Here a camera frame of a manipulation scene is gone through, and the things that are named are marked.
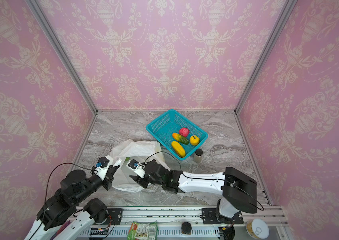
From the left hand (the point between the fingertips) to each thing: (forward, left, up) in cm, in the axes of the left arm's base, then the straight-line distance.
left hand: (118, 166), depth 67 cm
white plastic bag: (+12, 0, -7) cm, 14 cm away
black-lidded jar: (-20, -31, -21) cm, 43 cm away
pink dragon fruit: (+33, -32, -17) cm, 49 cm away
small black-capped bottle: (+14, -39, -15) cm, 44 cm away
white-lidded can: (-20, -63, -16) cm, 68 cm away
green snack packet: (-22, -9, -22) cm, 32 cm away
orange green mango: (+29, -29, -19) cm, 45 cm away
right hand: (+1, -5, -7) cm, 9 cm away
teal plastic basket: (+41, -17, -21) cm, 49 cm away
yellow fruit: (+27, -38, -17) cm, 50 cm away
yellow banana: (+21, -28, -19) cm, 39 cm away
